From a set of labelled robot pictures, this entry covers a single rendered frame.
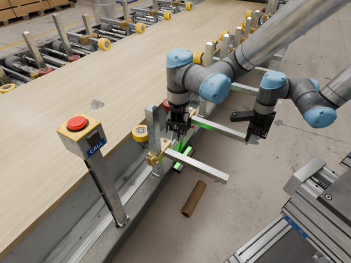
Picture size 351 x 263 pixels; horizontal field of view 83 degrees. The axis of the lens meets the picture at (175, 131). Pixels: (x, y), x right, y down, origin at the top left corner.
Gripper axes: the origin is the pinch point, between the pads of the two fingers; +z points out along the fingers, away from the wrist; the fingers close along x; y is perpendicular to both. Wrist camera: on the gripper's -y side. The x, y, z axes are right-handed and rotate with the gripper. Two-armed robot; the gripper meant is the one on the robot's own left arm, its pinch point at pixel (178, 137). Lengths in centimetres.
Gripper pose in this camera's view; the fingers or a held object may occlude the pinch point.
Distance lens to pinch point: 80.1
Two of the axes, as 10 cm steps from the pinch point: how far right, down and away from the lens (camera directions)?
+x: 9.8, 1.2, -1.2
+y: -1.8, 6.8, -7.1
